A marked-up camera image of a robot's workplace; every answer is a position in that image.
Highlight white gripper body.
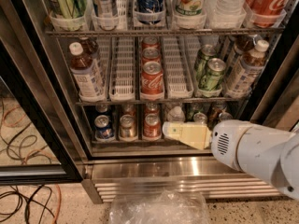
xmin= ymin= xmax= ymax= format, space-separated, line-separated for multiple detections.
xmin=211 ymin=119 xmax=252 ymax=171

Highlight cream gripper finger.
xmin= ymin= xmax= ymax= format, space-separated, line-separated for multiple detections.
xmin=162 ymin=122 xmax=211 ymax=150

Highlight tea bottle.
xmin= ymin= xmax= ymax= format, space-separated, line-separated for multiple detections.
xmin=79 ymin=37 xmax=105 ymax=77
xmin=69 ymin=42 xmax=104 ymax=102
xmin=226 ymin=39 xmax=269 ymax=93
xmin=224 ymin=35 xmax=256 ymax=69

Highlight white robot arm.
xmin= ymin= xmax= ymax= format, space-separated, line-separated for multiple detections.
xmin=163 ymin=119 xmax=299 ymax=200

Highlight green can bottom shelf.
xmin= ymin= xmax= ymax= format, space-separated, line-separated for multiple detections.
xmin=193 ymin=112 xmax=207 ymax=124

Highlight clear water bottle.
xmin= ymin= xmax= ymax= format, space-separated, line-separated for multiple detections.
xmin=167 ymin=106 xmax=185 ymax=122

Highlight red can bottom shelf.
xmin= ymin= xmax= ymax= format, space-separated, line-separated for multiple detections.
xmin=143 ymin=113 xmax=161 ymax=139

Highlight right glass fridge door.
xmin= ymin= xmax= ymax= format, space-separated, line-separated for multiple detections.
xmin=239 ymin=8 xmax=299 ymax=131

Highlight glass fridge door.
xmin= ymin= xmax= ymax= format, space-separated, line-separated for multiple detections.
xmin=239 ymin=8 xmax=299 ymax=131
xmin=0 ymin=0 xmax=85 ymax=185

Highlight bronze can bottom shelf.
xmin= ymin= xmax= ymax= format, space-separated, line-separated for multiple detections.
xmin=120 ymin=115 xmax=136 ymax=138

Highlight blue can bottom shelf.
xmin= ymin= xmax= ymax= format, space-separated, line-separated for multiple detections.
xmin=94 ymin=115 xmax=114 ymax=140

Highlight steel fridge base grille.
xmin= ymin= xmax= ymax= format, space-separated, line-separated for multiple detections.
xmin=82 ymin=156 xmax=279 ymax=204

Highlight blue bottle top shelf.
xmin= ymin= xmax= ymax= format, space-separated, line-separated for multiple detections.
xmin=136 ymin=0 xmax=164 ymax=24

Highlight cola bottle top shelf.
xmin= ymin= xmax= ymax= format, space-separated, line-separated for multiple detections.
xmin=246 ymin=0 xmax=288 ymax=28

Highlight silver bottle top shelf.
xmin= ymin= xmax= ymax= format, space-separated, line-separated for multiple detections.
xmin=93 ymin=0 xmax=118 ymax=18

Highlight left glass fridge door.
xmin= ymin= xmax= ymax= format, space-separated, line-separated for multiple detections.
xmin=0 ymin=0 xmax=85 ymax=185

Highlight gold can bottom right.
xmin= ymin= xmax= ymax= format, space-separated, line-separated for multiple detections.
xmin=212 ymin=112 xmax=233 ymax=127

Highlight front green soda can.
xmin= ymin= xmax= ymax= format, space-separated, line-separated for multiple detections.
xmin=199 ymin=58 xmax=226 ymax=91

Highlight green soda can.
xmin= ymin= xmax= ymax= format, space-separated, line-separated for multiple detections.
xmin=193 ymin=44 xmax=217 ymax=81
xmin=199 ymin=58 xmax=226 ymax=91

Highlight clear plastic bag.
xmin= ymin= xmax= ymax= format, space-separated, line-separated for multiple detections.
xmin=108 ymin=190 xmax=210 ymax=224

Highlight front red cola can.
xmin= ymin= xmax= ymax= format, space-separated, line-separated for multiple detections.
xmin=141 ymin=62 xmax=164 ymax=94

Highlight red cola can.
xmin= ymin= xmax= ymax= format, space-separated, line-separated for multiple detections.
xmin=141 ymin=62 xmax=164 ymax=94
xmin=142 ymin=36 xmax=160 ymax=49
xmin=142 ymin=48 xmax=161 ymax=64

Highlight rear green soda can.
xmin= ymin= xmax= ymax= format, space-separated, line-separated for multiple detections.
xmin=193 ymin=44 xmax=217 ymax=81

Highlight middle red cola can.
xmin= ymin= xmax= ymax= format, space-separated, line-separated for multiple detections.
xmin=142 ymin=48 xmax=161 ymax=64

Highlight rear red cola can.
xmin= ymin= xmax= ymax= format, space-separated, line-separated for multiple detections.
xmin=142 ymin=36 xmax=160 ymax=49

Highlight orange cable on floor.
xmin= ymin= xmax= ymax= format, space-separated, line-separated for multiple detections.
xmin=51 ymin=184 xmax=63 ymax=224

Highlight black cables on floor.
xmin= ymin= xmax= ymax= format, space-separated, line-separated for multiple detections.
xmin=0 ymin=184 xmax=56 ymax=224

